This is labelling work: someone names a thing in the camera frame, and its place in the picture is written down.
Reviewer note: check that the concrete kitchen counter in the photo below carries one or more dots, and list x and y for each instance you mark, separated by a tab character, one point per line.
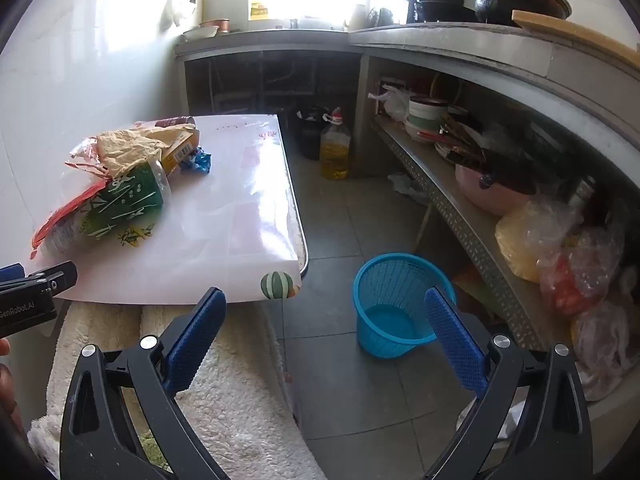
450	42

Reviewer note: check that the pale pink plastic bag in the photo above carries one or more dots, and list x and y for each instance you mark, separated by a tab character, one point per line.
605	340

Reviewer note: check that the cooking oil bottle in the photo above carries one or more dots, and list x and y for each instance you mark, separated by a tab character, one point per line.
334	155

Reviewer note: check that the green plastic bottle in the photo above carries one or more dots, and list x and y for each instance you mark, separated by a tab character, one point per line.
125	200

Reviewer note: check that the pile of plates and utensils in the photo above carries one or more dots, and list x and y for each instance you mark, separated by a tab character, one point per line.
475	145

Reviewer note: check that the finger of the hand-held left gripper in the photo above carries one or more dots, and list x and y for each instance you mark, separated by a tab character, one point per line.
60	276
10	272

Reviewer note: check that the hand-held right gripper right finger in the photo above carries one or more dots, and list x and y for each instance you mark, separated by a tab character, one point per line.
452	340

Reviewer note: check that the yellow cardboard box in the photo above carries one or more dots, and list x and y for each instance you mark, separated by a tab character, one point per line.
180	152

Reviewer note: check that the hanging white plastic bag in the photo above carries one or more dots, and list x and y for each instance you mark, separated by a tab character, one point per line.
177	7

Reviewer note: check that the pink pot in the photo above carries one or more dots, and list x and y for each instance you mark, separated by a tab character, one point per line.
485	192

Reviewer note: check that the clear red printed plastic bag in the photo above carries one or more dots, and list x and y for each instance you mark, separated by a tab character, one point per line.
75	205

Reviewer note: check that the yellow packet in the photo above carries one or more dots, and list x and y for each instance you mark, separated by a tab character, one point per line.
259	11

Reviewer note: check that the stack of white bowls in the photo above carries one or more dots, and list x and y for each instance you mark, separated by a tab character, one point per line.
425	115

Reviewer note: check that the dark ceramic jar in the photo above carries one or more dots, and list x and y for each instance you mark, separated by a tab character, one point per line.
310	135

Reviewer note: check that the person's left hand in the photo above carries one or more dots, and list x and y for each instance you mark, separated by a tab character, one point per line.
7	390

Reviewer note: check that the copper bowl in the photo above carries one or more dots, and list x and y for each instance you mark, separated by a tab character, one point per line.
216	25

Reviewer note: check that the white rag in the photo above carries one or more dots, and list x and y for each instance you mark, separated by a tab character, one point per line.
407	187

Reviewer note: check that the perforated metal shelf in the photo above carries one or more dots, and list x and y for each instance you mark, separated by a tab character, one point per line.
450	200

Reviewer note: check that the red drink can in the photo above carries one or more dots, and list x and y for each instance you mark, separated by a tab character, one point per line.
172	121

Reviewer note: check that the yellow plastic bag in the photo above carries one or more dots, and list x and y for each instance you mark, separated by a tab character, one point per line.
525	240

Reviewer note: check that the white jug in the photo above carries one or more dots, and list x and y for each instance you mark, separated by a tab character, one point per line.
356	19

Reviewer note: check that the tan paper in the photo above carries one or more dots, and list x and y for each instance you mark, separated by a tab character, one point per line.
125	152

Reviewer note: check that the white basin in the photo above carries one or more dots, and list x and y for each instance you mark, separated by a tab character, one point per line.
200	33

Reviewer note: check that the wooden cutting board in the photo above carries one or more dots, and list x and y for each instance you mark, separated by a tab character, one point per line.
565	27

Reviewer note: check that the clear bag with red contents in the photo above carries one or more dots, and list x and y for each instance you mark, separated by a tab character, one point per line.
575	280

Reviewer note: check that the blue snack wrapper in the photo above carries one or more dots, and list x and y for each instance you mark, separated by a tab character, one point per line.
202	162

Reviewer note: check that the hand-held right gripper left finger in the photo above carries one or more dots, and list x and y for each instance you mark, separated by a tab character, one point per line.
197	335

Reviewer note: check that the cream fleece cloth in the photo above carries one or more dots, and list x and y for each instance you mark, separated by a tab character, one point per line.
235	400

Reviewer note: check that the blue plastic basket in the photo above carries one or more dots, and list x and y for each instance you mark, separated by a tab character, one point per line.
400	320

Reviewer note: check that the grey drain pipes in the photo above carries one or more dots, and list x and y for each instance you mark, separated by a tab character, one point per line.
270	90

